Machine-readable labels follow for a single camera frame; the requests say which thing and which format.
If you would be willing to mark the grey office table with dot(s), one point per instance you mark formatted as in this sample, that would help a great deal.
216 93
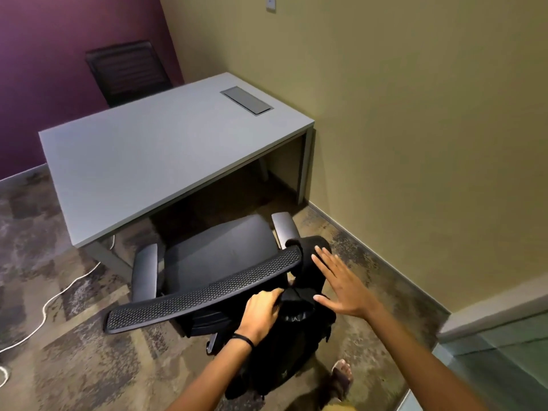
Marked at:
150 154

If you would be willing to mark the black mesh guest chair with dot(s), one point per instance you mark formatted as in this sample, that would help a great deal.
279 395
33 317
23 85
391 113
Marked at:
128 72

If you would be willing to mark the black wrist band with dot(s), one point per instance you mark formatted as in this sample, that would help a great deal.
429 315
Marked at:
243 339

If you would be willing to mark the black office chair with armrests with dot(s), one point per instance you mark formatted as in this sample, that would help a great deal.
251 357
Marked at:
214 256

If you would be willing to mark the glass panel with white sill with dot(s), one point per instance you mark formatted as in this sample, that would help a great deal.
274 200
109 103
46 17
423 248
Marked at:
496 355

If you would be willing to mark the person's left forearm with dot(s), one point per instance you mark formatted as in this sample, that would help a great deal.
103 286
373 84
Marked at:
214 380

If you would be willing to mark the white wall switch plate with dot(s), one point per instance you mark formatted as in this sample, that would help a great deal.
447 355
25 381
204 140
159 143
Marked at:
270 3

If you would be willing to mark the person's foot in sandal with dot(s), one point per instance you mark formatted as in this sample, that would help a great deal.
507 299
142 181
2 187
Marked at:
341 378

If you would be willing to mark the person's left hand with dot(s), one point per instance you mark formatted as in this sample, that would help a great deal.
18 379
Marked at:
259 314

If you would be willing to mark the person's right forearm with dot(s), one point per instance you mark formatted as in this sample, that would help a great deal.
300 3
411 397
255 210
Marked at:
419 363

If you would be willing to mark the person's yellow garment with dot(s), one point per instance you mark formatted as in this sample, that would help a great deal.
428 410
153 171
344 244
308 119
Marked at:
338 407

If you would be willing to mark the person's right hand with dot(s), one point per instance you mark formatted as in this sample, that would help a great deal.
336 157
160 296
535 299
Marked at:
347 286

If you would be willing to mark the black backpack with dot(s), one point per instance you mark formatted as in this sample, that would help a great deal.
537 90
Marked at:
291 351

